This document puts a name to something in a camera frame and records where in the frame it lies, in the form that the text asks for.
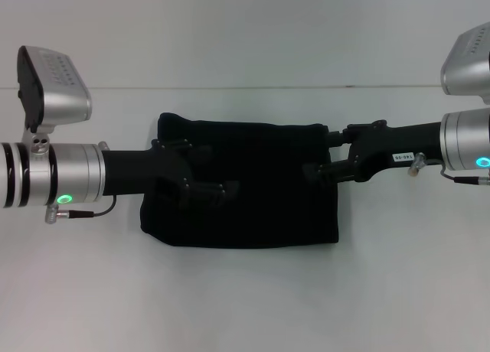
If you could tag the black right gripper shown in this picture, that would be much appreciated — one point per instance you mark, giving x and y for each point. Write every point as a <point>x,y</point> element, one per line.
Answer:
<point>390,149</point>

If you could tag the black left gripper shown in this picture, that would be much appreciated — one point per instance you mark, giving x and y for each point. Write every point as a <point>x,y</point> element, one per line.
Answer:
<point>145,172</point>

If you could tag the black t-shirt with FREE print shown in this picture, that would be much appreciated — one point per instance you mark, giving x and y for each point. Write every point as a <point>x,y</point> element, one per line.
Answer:
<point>260,206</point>

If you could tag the white and silver left robot arm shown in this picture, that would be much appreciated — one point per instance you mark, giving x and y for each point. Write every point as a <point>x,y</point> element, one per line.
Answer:
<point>49,176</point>

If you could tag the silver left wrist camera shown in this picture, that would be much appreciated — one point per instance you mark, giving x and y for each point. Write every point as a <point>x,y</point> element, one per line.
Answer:
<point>53,92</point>

